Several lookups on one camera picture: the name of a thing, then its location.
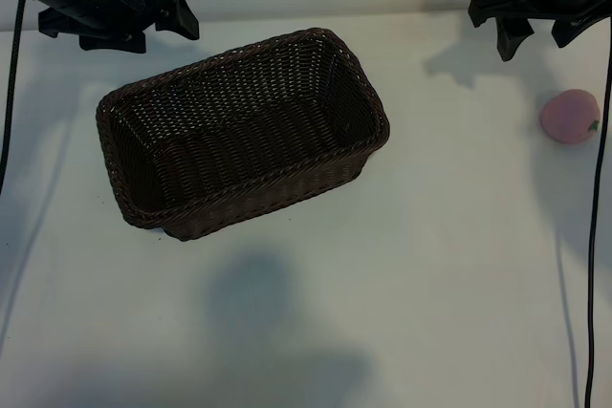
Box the pink peach with green leaf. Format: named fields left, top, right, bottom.
left=539, top=88, right=601, bottom=144

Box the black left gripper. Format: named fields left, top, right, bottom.
left=28, top=0, right=201, bottom=54

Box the black braided cable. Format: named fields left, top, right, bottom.
left=0, top=0, right=26, bottom=195

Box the dark brown wicker basket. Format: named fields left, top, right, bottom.
left=95, top=28, right=391, bottom=243

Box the black smooth cable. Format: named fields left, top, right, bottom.
left=583, top=85, right=612, bottom=408

